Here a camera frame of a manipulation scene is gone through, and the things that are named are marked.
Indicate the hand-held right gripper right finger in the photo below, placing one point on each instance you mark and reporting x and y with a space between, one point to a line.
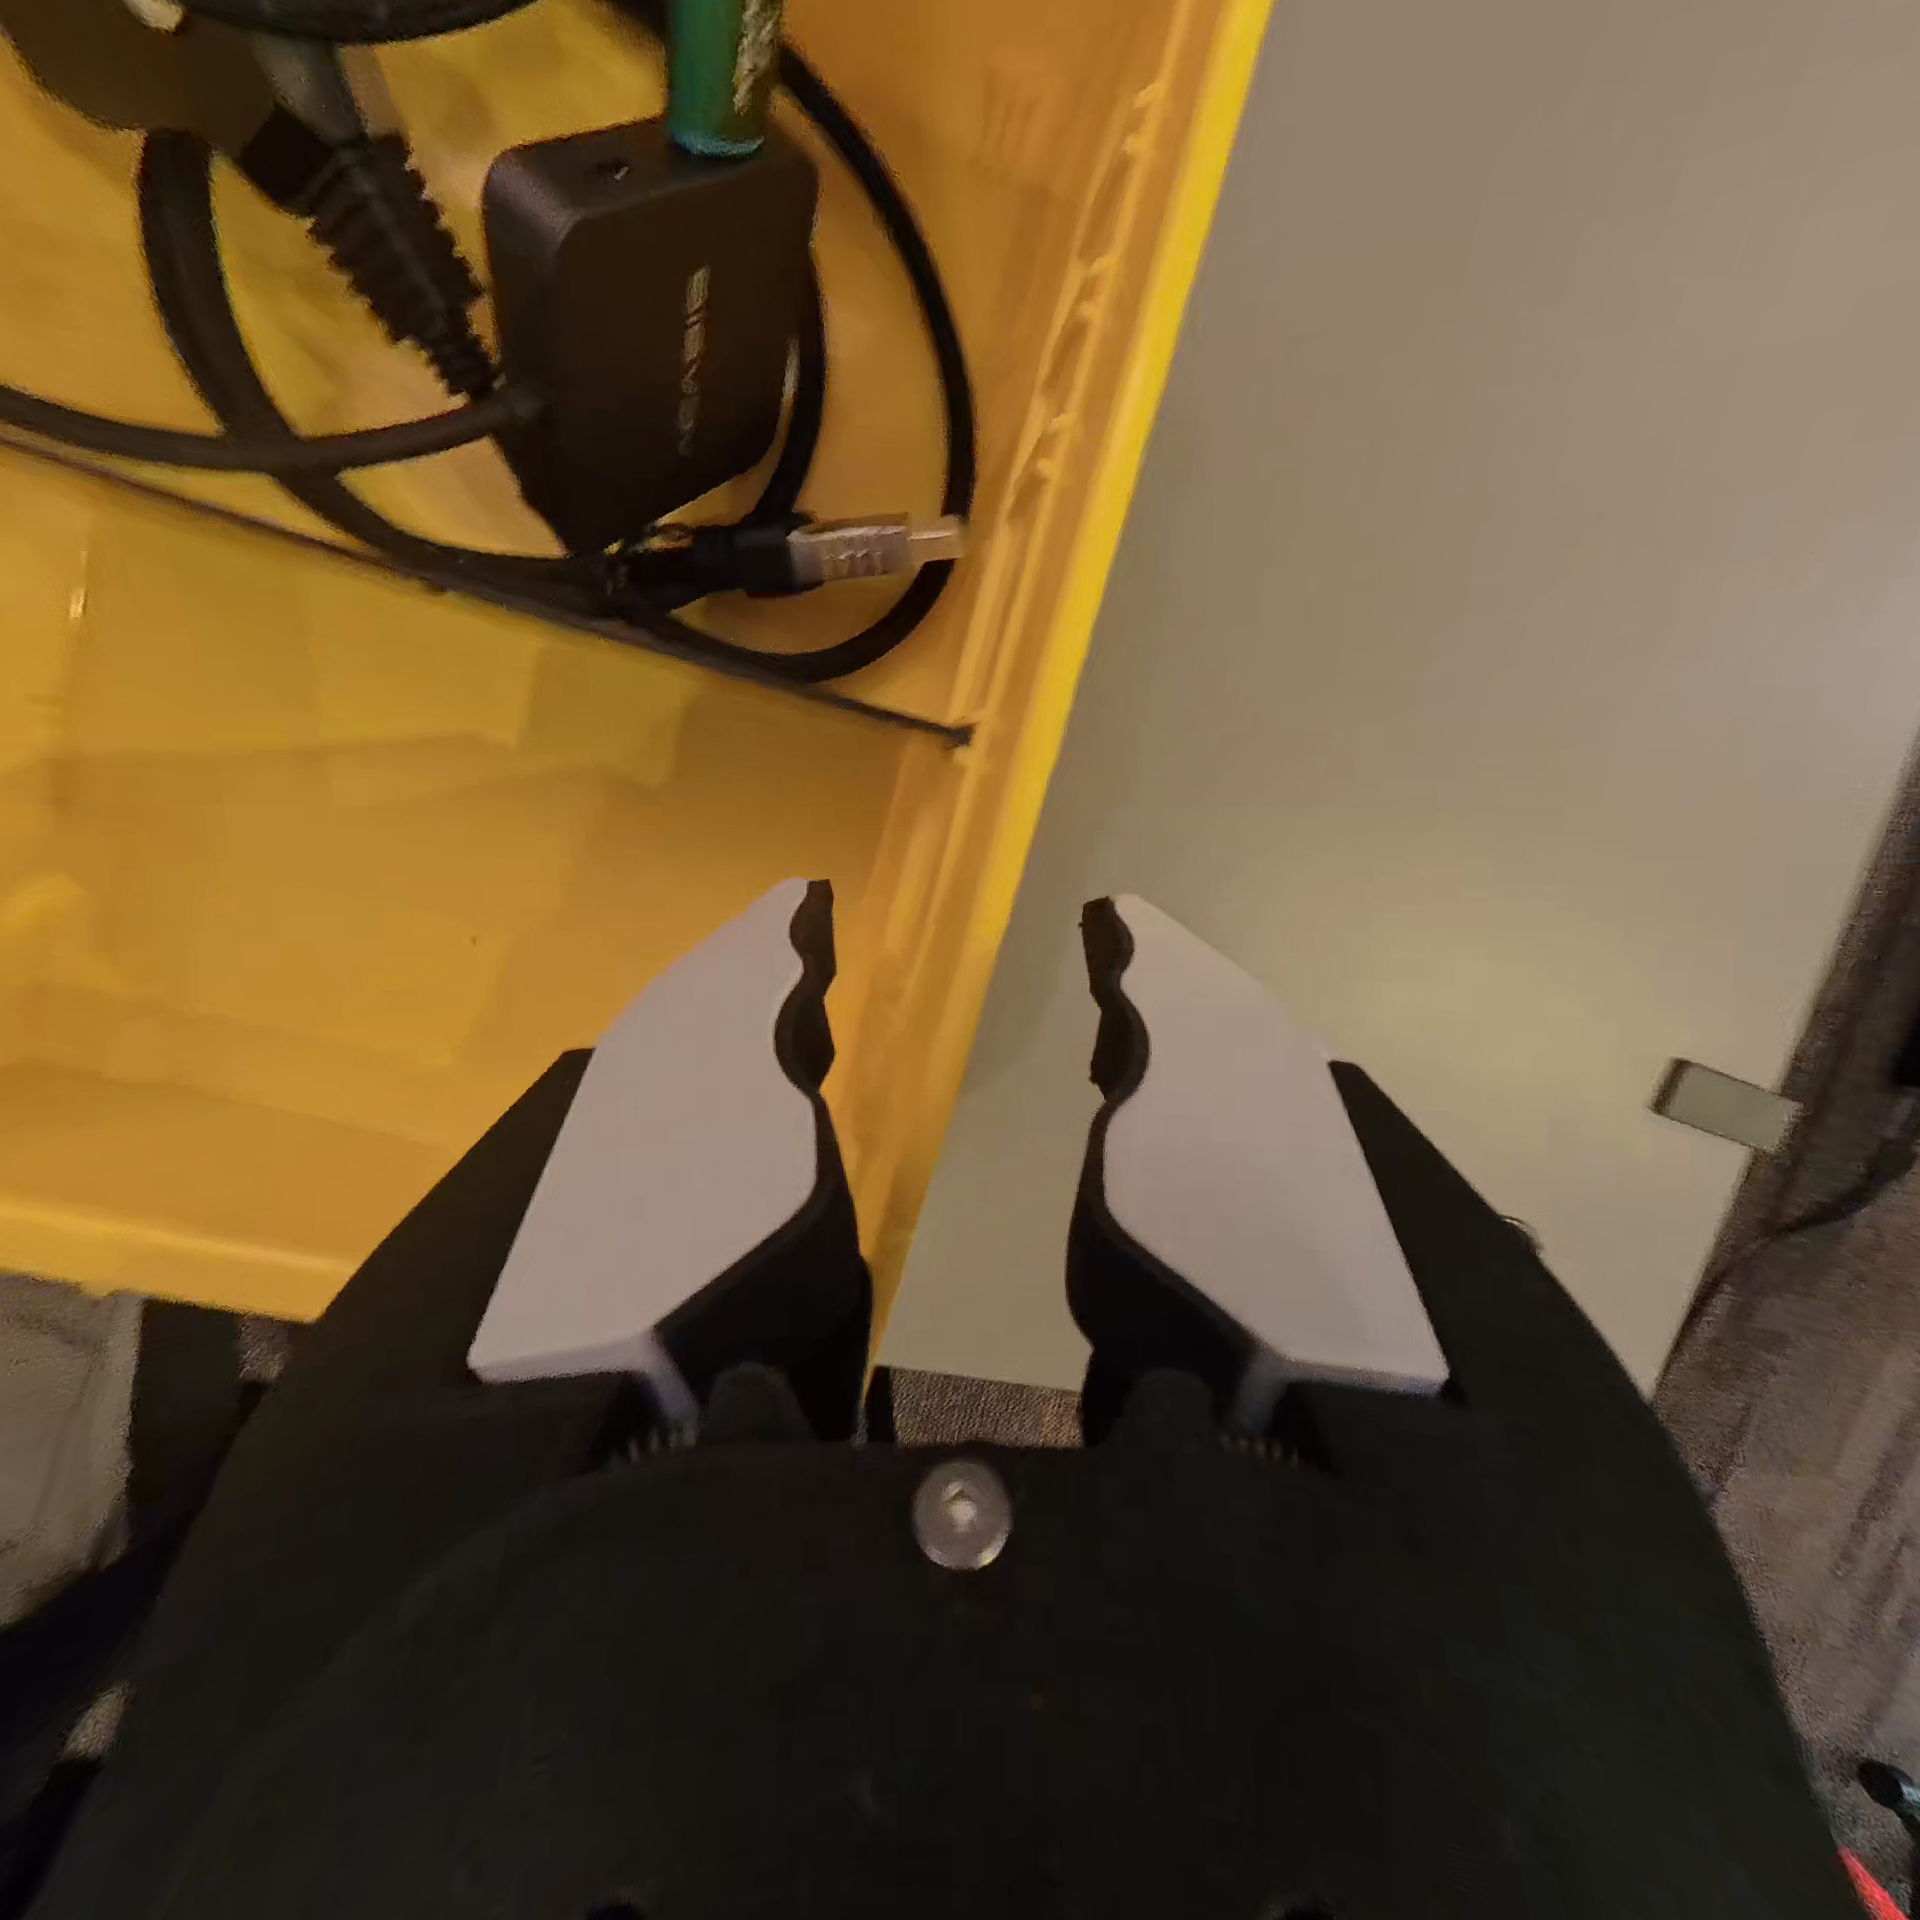
1244 1201

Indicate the black usb hub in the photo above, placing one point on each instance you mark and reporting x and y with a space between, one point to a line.
645 329

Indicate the yellow plastic bin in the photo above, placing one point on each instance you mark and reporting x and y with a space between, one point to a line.
451 901

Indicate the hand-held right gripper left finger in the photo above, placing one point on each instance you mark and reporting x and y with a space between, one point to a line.
660 1184

